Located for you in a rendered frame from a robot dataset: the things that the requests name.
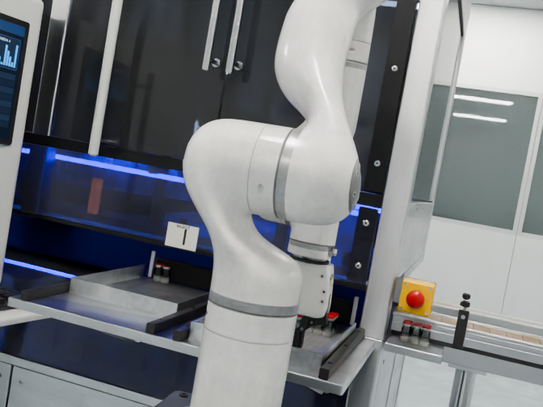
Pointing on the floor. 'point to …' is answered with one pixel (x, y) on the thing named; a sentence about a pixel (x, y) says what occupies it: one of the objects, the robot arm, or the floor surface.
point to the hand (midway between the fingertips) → (294, 339)
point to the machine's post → (398, 194)
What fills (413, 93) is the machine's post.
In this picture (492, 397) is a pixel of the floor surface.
